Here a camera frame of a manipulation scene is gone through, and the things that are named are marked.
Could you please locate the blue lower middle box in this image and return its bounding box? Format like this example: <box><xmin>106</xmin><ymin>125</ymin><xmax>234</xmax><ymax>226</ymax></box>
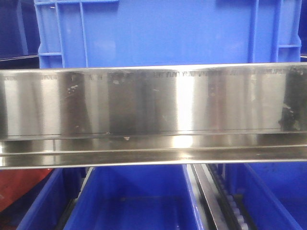
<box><xmin>64</xmin><ymin>165</ymin><xmax>204</xmax><ymax>230</ymax></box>

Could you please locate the blue upper shelf box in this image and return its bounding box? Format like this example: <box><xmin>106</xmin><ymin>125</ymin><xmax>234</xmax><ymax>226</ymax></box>
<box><xmin>34</xmin><ymin>0</ymin><xmax>302</xmax><ymax>68</ymax></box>

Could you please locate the blue lower left box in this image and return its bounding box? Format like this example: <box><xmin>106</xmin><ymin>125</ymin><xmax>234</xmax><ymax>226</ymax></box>
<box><xmin>17</xmin><ymin>167</ymin><xmax>86</xmax><ymax>230</ymax></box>

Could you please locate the blue lower right box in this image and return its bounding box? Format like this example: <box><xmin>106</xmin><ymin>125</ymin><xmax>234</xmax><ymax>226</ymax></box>
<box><xmin>225</xmin><ymin>162</ymin><xmax>307</xmax><ymax>230</ymax></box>

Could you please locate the dark blue upper left box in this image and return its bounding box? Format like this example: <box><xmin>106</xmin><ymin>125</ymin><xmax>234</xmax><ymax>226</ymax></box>
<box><xmin>0</xmin><ymin>0</ymin><xmax>40</xmax><ymax>59</ymax></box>

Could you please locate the stainless steel shelf rail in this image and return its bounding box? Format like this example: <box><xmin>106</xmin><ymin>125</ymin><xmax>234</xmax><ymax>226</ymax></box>
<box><xmin>0</xmin><ymin>62</ymin><xmax>307</xmax><ymax>169</ymax></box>

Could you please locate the roller track rail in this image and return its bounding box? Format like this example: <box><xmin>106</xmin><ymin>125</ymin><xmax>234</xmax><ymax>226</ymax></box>
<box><xmin>191</xmin><ymin>164</ymin><xmax>257</xmax><ymax>230</ymax></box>

